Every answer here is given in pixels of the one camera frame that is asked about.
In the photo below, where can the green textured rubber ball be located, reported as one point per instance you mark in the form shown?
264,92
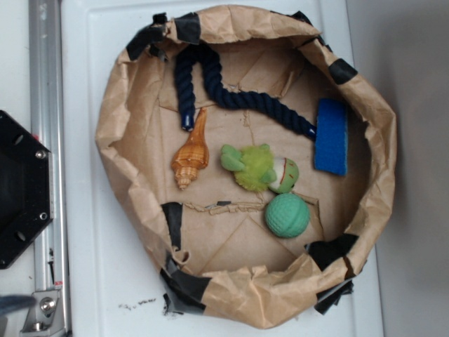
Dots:
287,215

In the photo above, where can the brown paper bag basin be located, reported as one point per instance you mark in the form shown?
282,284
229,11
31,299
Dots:
209,241

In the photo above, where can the green plush toy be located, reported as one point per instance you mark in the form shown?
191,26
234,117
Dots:
257,169

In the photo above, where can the orange spiral seashell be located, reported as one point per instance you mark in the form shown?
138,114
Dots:
193,156

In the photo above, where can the blue sponge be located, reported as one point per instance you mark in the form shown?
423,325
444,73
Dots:
331,146

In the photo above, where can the white plastic tray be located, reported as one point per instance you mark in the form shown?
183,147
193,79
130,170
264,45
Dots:
115,289

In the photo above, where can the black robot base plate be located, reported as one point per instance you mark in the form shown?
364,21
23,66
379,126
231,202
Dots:
25,189

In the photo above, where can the aluminium extrusion rail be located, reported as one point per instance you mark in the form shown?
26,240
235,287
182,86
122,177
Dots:
51,267

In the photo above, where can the metal corner bracket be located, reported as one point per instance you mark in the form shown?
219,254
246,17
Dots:
45,317

